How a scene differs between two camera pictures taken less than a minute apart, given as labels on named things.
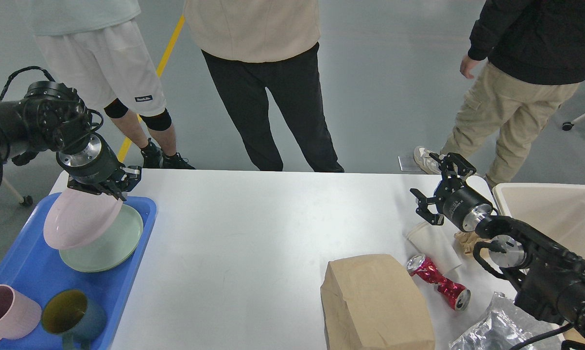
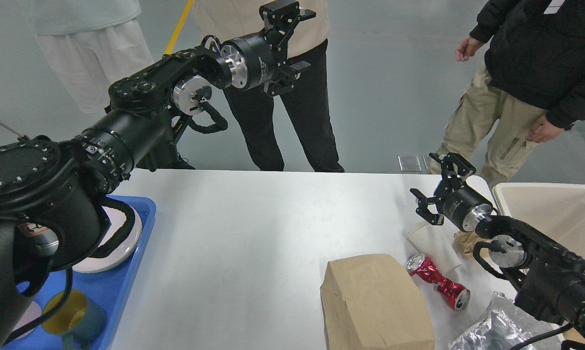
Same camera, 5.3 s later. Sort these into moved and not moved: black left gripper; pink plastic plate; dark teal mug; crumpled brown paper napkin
Moved: pink plastic plate; black left gripper
Not moved: dark teal mug; crumpled brown paper napkin
